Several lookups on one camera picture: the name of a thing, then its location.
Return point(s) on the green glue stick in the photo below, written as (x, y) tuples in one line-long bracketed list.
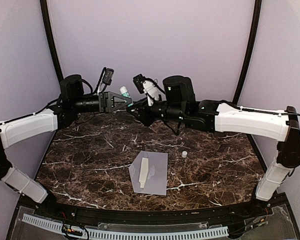
[(124, 92)]

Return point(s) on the grey envelope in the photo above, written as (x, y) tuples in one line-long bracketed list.
[(156, 183)]

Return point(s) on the black frame post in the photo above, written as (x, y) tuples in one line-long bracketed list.
[(249, 50), (50, 39)]

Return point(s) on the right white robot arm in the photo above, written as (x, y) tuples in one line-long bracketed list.
[(176, 102)]

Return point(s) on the white slotted cable duct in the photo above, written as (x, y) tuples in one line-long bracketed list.
[(111, 231)]

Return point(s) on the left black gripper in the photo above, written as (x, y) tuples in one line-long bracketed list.
[(106, 101)]

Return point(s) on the left black frame post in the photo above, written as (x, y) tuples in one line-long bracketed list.
[(50, 39)]

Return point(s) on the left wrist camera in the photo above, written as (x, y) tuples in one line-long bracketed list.
[(107, 76)]

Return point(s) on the white glue stick cap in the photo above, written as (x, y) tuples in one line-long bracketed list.
[(184, 154)]

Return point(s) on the white letter paper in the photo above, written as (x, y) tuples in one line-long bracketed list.
[(143, 173)]

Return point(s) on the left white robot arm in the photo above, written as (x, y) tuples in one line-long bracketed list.
[(56, 115)]

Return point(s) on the right black frame post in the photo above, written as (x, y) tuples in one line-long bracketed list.
[(249, 50)]

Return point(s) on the black front rail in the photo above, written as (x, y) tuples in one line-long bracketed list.
[(93, 216)]

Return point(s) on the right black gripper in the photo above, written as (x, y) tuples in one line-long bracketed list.
[(143, 116)]

